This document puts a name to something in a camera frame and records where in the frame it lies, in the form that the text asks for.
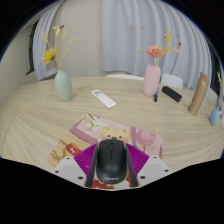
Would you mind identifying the pale green vase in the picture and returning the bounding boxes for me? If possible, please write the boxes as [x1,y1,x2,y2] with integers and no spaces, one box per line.
[54,69,74,102]

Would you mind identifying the pink vase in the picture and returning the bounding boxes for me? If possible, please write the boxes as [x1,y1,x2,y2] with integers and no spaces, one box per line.
[143,63,162,97]

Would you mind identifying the dark window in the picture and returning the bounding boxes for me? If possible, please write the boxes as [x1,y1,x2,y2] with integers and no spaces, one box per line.
[26,19,40,75]
[208,39,223,96]

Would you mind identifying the dried flowers with blue bird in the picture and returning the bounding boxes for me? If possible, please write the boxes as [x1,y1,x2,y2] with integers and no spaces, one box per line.
[215,70,224,108]

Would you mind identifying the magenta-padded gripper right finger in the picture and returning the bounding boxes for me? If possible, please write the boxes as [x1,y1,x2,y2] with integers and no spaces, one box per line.
[124,143,173,188]

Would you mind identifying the narrow white curtain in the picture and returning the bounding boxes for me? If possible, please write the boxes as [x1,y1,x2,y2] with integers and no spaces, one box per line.
[33,0,66,82]

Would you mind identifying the white chair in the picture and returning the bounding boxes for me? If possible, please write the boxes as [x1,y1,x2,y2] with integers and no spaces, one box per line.
[160,73,184,90]
[105,73,145,82]

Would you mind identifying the wide white curtain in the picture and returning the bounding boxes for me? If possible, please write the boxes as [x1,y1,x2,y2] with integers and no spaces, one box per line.
[99,0,213,90]

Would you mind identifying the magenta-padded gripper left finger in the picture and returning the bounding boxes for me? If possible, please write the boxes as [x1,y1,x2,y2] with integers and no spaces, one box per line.
[53,143,100,188]

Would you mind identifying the yellow dried flowers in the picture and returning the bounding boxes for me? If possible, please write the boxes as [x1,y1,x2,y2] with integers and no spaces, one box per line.
[40,23,79,72]

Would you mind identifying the white remote control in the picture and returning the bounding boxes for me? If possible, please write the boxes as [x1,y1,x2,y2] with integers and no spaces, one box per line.
[91,89,118,109]

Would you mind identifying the black computer mouse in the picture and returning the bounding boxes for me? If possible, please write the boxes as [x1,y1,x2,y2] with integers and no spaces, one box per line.
[95,138,128,184]

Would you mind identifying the bronze thermos bottle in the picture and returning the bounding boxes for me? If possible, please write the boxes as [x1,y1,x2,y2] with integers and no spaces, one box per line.
[187,71,211,117]

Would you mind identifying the blue vase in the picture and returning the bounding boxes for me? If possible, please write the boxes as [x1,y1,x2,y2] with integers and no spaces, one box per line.
[208,105,222,127]

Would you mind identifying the black marker pen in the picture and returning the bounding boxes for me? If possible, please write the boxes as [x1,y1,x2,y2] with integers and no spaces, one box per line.
[153,87,160,103]

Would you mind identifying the black rectangular case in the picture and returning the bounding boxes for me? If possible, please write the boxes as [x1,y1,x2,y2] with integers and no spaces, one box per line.
[161,85,183,103]

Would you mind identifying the colourful cartoon print mouse pad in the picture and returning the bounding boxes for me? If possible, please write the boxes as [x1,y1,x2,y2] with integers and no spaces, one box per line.
[47,113,164,190]

